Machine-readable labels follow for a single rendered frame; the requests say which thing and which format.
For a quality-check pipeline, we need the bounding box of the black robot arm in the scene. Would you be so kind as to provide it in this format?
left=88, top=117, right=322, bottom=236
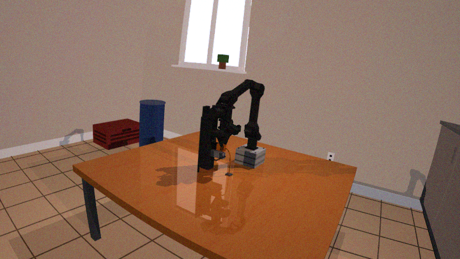
left=208, top=79, right=265, bottom=151

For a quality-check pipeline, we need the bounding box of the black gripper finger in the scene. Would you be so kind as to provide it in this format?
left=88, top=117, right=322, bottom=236
left=217, top=135, right=226, bottom=147
left=224, top=133, right=232, bottom=145

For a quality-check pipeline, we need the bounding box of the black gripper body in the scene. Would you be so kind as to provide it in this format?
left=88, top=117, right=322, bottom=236
left=210, top=118, right=233, bottom=137

